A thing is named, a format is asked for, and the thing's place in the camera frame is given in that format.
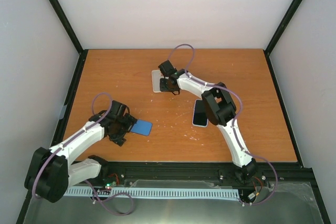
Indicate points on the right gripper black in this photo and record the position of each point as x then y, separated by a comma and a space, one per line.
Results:
164, 89

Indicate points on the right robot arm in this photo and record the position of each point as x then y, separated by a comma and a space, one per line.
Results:
220, 110

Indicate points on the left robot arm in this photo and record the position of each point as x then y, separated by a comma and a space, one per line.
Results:
52, 171

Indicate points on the black right frame post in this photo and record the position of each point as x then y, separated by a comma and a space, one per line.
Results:
289, 14

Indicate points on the black left frame post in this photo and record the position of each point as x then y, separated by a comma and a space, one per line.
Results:
67, 26

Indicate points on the black smartphone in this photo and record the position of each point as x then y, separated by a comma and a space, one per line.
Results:
199, 112

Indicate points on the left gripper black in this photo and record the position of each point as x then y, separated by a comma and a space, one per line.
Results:
129, 120

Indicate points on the white phone case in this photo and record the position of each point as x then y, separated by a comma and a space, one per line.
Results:
158, 82

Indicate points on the green led circuit board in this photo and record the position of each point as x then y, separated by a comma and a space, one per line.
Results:
110, 185

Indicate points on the light blue phone case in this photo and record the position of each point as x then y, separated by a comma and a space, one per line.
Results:
199, 125

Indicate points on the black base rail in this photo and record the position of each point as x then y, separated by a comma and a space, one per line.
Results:
222, 174

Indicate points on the light blue cable duct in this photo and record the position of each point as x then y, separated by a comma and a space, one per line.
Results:
170, 193

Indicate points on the black frame post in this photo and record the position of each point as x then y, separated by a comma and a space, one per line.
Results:
67, 26
289, 14

